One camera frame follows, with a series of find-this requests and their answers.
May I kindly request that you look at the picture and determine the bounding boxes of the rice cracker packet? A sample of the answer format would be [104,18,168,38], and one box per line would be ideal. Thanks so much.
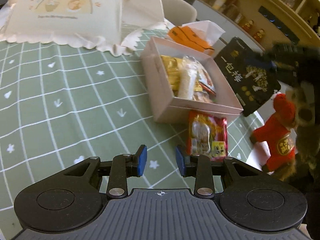
[193,63,216,103]

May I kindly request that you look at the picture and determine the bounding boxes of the wooden display shelf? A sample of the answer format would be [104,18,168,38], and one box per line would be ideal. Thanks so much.
[193,0,319,50]

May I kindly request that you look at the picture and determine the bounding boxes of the beige far chair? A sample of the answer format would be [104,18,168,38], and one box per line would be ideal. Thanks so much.
[162,0,197,26]

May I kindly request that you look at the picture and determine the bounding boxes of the beige grain bar packet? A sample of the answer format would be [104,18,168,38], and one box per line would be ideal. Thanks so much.
[177,56,198,100]

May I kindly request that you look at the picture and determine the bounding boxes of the yellow snack packet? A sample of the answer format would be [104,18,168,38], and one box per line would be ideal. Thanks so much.
[161,55,182,96]

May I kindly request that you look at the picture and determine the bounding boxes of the red plush monkey toy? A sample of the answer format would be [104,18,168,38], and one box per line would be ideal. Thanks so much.
[250,88,319,181]

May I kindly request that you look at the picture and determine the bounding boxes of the orange tissue box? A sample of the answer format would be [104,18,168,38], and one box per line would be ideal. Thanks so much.
[165,20,225,56]

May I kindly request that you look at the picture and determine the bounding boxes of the green checked tablecloth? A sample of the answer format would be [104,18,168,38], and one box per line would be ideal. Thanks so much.
[0,28,266,213]

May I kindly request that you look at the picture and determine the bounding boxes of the red foil snack bag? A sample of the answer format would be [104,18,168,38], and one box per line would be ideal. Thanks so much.
[186,111,228,161]

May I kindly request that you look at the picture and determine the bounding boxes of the pink cardboard box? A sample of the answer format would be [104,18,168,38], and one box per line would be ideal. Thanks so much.
[140,36,243,124]

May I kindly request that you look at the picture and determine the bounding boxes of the cream mesh food cover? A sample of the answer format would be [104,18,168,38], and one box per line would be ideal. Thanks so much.
[1,0,167,56]

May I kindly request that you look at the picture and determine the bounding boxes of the black plum snack bag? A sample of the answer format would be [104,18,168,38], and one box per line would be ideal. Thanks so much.
[214,37,281,116]

